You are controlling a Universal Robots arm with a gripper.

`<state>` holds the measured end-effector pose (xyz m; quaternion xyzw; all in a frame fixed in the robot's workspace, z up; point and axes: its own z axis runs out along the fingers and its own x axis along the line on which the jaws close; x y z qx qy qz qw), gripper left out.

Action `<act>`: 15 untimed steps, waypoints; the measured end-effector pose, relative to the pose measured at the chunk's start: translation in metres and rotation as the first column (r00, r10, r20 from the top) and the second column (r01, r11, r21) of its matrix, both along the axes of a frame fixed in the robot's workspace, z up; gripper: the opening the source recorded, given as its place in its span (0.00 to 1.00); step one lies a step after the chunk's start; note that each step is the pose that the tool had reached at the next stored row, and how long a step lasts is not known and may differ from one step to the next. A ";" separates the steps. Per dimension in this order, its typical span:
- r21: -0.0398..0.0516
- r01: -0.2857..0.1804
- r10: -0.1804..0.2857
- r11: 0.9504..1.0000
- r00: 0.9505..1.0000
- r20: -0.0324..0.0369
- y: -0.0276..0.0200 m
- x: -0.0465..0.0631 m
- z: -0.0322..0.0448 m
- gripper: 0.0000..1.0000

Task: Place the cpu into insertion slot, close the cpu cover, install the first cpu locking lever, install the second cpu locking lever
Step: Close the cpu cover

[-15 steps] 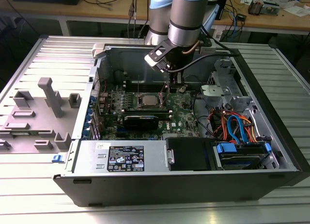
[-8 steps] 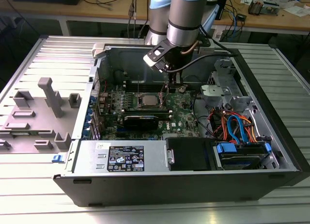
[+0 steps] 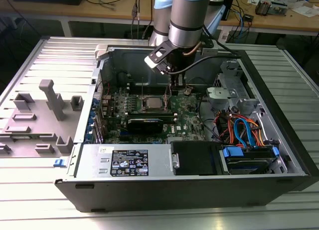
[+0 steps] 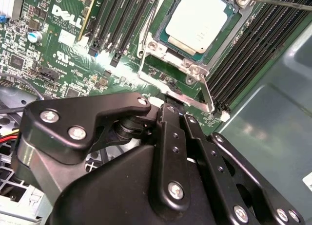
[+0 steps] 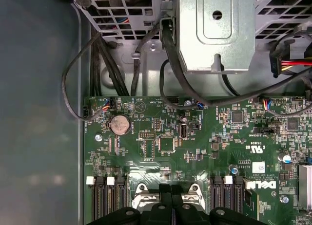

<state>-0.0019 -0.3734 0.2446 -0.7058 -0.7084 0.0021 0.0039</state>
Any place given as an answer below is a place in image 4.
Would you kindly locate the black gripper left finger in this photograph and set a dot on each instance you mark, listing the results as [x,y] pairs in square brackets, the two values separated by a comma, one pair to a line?
[73,113]

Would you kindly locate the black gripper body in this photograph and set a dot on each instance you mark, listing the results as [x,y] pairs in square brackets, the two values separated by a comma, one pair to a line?
[109,191]

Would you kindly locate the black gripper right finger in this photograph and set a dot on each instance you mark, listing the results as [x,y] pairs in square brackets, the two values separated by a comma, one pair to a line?
[229,188]

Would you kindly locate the metal socket cover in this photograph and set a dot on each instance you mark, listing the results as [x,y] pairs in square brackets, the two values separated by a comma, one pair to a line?
[195,102]

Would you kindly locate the silver CPU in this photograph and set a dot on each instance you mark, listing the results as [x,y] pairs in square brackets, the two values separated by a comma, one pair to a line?
[197,23]

